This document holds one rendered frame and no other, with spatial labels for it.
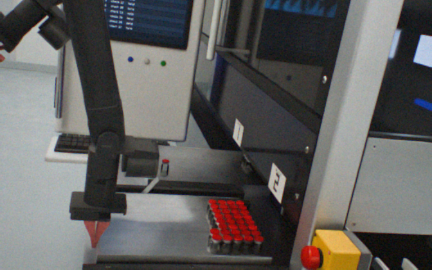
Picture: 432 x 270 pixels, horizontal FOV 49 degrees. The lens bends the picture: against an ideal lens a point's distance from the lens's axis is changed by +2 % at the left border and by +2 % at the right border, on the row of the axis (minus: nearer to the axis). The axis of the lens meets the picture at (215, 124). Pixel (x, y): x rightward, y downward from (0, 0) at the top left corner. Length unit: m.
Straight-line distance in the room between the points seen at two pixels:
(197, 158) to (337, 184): 0.70
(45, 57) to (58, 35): 5.26
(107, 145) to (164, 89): 0.98
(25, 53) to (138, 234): 5.51
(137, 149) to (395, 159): 0.47
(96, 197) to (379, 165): 0.52
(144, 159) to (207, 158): 0.65
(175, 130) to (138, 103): 0.18
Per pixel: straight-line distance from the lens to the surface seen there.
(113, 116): 0.79
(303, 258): 0.85
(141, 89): 1.77
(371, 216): 0.94
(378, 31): 0.82
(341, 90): 0.83
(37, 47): 6.41
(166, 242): 1.03
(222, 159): 1.52
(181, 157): 1.48
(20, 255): 2.59
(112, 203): 0.91
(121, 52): 1.74
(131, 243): 1.02
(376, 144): 0.88
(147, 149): 0.86
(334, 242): 0.85
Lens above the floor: 1.42
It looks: 16 degrees down
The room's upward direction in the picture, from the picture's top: 9 degrees clockwise
